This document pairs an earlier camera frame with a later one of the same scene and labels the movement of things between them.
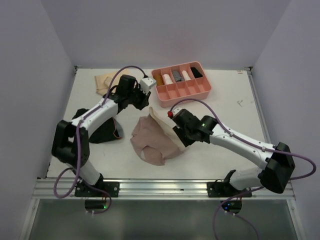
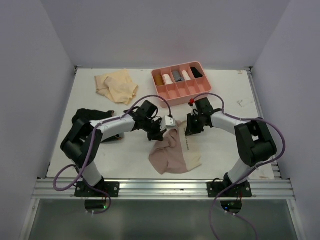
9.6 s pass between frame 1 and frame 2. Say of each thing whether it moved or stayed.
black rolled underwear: stayed
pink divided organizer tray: stayed
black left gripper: moved
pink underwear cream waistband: moved
